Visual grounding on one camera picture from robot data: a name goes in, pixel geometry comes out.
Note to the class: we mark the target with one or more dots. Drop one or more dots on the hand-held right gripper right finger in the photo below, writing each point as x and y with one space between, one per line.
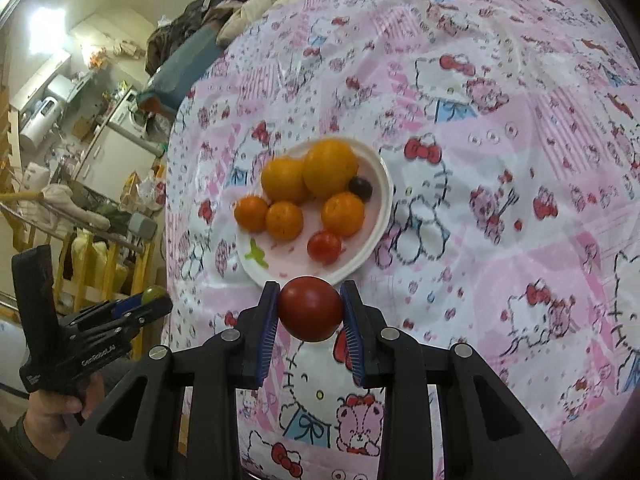
356 345

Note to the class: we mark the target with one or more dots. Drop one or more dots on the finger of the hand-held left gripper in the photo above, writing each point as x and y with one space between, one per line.
127 305
150 312

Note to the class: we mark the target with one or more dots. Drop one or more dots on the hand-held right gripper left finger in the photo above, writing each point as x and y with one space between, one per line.
262 340

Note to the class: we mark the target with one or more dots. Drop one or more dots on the green grape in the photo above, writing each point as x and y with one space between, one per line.
152 294

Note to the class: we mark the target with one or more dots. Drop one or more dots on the large red tomato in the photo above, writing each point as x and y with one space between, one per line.
310 309

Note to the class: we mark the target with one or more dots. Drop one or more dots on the pink and white plate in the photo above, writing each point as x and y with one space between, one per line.
287 260

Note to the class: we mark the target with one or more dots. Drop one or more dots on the small red tomato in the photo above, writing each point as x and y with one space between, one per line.
324 246

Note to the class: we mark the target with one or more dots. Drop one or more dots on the small mandarin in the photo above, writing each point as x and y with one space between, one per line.
251 213
284 220

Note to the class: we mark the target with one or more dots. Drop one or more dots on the dark purple grape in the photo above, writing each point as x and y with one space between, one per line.
360 188

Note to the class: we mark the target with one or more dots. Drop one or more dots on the large orange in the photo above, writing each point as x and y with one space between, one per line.
330 167

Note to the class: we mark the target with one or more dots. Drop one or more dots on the person's left forearm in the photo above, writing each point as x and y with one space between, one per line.
20 447

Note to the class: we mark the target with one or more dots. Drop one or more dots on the person's left hand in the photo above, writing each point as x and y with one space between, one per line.
50 407

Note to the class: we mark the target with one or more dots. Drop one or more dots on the yellow wooden railing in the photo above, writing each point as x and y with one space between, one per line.
85 280

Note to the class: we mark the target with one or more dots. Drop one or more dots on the white towel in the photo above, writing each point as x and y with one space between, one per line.
65 202

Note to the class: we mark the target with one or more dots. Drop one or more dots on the large mandarin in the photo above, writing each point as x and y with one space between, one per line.
282 180

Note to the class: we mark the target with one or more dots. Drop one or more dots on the pink cartoon printed blanket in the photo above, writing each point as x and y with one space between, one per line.
500 210

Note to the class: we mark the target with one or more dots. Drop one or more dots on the white kitchen appliance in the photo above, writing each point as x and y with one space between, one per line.
37 120

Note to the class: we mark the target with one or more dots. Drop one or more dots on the blue jeans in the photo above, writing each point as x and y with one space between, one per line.
175 75

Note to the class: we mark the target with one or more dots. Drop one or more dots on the dark jacket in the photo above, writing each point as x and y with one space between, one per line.
177 30

